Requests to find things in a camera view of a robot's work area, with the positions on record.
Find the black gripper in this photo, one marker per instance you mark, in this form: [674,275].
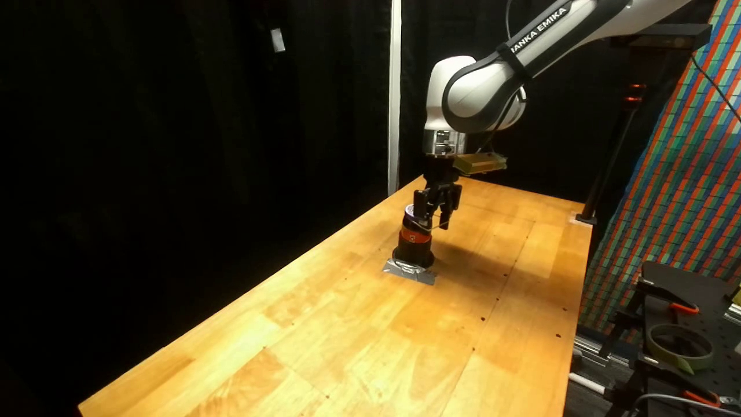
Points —
[440,191]

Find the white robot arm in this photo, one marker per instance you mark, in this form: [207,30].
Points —
[468,95]

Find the dark upside-down cup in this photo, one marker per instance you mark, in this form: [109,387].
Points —
[413,241]

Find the white vertical pole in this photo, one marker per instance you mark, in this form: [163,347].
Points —
[395,95]

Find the white tag on curtain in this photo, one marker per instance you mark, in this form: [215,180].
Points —
[278,41]

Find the multicoloured striped cloth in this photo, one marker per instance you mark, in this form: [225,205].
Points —
[684,198]

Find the black tripod stand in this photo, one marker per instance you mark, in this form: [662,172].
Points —
[652,42]

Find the roll of green tape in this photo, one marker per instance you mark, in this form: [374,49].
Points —
[680,347]

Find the yellow wrist camera board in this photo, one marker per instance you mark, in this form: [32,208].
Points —
[481,163]

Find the black clamp with orange handle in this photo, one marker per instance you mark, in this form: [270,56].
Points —
[681,297]

